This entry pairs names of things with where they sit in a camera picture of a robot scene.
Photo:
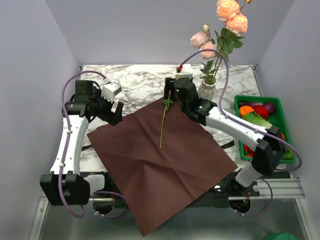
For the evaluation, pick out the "orange fruit toy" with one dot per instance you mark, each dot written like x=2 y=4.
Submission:
x=244 y=110

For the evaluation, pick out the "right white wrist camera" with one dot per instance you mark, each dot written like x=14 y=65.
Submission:
x=185 y=72

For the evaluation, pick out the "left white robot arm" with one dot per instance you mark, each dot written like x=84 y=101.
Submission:
x=64 y=183

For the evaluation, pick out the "green object bottom edge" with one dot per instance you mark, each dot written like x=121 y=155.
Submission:
x=280 y=236

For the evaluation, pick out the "white ribbed ceramic vase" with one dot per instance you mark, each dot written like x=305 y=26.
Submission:
x=207 y=89

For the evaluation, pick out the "green bell pepper toy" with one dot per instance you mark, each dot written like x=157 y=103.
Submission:
x=289 y=154

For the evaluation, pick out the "dark purple eggplant toy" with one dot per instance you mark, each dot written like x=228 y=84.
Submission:
x=242 y=103

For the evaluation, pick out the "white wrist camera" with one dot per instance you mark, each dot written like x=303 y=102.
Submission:
x=185 y=72
x=110 y=90

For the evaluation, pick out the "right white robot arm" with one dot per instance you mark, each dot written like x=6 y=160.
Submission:
x=267 y=143

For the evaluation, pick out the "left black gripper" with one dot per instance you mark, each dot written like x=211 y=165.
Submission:
x=114 y=118

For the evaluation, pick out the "green lettuce toy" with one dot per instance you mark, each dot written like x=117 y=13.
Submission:
x=256 y=119

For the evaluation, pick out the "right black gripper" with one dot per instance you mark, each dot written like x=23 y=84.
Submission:
x=169 y=85

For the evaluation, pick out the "green plastic basket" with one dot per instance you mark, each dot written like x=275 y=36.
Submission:
x=278 y=120

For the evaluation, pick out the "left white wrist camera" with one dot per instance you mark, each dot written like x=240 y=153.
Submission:
x=110 y=90

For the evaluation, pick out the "red pepper toy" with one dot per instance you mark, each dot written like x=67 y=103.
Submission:
x=261 y=111

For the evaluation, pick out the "purple onion toy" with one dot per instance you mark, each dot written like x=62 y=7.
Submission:
x=270 y=107

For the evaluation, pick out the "dark red wrapping paper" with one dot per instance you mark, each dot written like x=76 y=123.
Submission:
x=158 y=184

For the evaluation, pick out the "black ribbon gold lettering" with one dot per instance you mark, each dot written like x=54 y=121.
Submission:
x=131 y=139

